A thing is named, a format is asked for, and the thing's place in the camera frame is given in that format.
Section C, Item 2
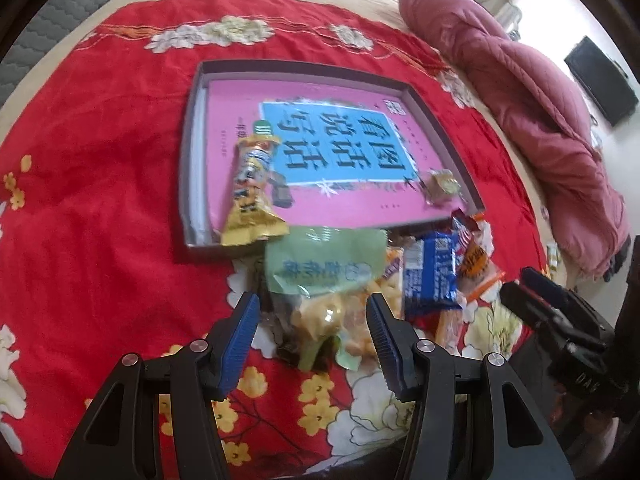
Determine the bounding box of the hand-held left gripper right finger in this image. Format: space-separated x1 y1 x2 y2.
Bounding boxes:
366 292 576 480

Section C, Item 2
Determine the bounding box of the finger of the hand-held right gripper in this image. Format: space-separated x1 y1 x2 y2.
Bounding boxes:
500 281 557 335
520 266 576 307

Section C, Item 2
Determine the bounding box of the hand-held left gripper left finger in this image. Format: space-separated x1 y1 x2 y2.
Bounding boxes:
52 291 262 480

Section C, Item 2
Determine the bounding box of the clear orange-edged bread packet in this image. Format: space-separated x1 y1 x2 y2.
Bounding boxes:
435 222 507 348

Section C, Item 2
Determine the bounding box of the blue snack packet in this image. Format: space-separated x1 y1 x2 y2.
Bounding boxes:
402 232 463 318

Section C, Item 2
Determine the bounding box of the red lollipop print packet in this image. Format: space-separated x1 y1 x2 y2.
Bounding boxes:
451 209 483 251

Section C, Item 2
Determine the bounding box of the green bag of yellow puffs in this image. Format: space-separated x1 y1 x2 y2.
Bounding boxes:
262 226 401 373

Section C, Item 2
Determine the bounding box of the grey shallow cardboard box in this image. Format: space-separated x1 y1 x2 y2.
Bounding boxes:
172 59 487 263

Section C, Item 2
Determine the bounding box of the person's right hand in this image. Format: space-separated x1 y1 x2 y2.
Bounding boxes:
582 407 623 461

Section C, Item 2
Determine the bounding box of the clear wrapped round cookie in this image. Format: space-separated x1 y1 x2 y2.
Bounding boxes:
417 169 463 207

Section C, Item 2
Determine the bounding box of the small brown wrapped candy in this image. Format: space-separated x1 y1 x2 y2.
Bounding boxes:
267 172 296 208

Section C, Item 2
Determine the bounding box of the gold long snack packet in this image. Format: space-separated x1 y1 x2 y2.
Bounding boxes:
220 120 291 247

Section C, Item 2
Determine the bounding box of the black television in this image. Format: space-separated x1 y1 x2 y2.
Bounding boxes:
564 36 640 127

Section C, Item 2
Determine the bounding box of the pink quilted duvet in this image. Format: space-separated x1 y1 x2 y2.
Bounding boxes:
398 0 632 278

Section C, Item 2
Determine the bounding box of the red floral blanket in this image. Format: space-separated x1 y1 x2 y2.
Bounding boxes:
0 0 551 480

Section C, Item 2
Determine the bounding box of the pink book with blue label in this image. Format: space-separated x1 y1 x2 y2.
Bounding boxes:
202 79 473 241

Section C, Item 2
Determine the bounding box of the grey quilted headboard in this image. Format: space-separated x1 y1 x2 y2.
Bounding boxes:
0 0 166 111

